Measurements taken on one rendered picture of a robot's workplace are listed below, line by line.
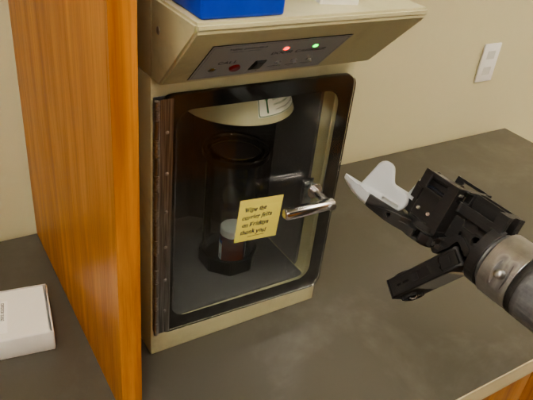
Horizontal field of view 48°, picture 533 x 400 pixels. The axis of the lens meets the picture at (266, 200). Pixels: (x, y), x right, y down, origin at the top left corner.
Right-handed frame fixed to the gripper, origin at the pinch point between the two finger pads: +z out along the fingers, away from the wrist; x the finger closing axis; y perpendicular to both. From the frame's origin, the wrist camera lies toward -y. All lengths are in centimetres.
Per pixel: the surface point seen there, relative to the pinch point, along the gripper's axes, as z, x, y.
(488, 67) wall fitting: 57, -95, 22
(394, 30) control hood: 5.7, 3.6, 19.5
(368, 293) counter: 11.3, -28.7, -25.5
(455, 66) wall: 58, -81, 19
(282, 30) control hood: 3.9, 21.5, 14.5
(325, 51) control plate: 8.7, 10.1, 13.6
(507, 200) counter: 24, -81, -5
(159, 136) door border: 13.3, 25.4, -3.7
